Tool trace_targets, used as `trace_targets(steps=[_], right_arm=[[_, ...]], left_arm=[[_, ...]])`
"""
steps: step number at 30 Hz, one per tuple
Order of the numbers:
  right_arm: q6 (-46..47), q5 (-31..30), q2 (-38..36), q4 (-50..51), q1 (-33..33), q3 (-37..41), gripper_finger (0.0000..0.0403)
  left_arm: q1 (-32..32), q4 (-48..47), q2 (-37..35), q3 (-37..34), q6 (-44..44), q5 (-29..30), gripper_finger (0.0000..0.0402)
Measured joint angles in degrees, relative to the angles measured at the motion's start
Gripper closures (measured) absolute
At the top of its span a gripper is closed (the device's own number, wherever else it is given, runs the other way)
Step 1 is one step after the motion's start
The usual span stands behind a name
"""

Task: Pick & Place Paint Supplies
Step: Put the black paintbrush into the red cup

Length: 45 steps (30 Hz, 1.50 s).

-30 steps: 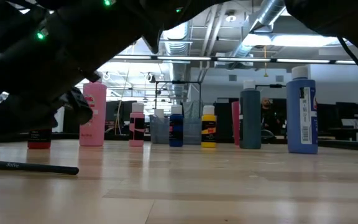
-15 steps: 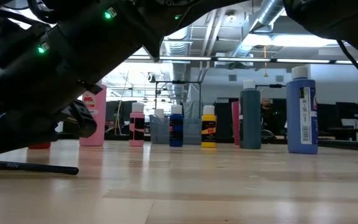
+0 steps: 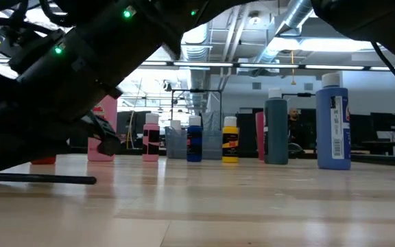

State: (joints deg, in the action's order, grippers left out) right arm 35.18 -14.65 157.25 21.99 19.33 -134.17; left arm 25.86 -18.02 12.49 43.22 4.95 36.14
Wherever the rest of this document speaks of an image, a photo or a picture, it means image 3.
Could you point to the large teal paint bottle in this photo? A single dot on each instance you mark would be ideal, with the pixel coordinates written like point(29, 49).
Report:
point(276, 137)

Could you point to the small red paint bottle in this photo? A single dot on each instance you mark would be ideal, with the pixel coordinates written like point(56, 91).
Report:
point(43, 160)

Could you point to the round ceiling detector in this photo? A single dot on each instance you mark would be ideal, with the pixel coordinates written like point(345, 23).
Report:
point(254, 19)

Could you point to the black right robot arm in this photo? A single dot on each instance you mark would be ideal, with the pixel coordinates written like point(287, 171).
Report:
point(115, 51)

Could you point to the grey wall vent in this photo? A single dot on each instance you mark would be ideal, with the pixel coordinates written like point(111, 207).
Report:
point(256, 86)
point(308, 86)

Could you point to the slim dark paint brush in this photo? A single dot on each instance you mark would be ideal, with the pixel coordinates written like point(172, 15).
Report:
point(46, 178)

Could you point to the upright silver spiral duct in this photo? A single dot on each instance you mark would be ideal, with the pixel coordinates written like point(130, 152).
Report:
point(197, 53)

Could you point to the pinkish red plastic cup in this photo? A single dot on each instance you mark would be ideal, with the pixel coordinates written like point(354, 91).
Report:
point(260, 137)

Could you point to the small dark monitor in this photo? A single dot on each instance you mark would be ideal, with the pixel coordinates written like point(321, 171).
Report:
point(384, 121)

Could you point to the large dark monitor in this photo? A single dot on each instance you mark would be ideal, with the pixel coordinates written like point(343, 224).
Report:
point(135, 121)

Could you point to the large silver ventilation duct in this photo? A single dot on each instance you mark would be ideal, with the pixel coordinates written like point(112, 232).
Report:
point(298, 13)

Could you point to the small yellow paint bottle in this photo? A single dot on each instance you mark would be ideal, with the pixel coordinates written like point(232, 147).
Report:
point(230, 140)

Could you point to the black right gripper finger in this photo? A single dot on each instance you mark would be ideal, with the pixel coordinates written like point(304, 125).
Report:
point(19, 151)

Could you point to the large blue paint bottle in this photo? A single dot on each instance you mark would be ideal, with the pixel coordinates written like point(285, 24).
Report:
point(333, 130)

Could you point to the large pink paint bottle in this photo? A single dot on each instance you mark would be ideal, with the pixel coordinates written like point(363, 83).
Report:
point(110, 106)

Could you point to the grey translucent plastic bin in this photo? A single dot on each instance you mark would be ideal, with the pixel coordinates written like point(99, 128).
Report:
point(213, 144)

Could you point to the small pink paint bottle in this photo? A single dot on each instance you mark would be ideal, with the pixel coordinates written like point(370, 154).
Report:
point(150, 144)

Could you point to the person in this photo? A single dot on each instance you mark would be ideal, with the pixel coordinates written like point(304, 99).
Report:
point(297, 123)

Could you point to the dark desk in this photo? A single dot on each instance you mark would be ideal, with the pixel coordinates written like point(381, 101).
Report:
point(382, 143)

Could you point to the long ceiling light strip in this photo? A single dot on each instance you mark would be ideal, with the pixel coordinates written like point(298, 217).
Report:
point(334, 67)

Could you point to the small dark blue paint bottle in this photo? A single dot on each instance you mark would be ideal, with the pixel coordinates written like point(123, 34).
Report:
point(194, 144)

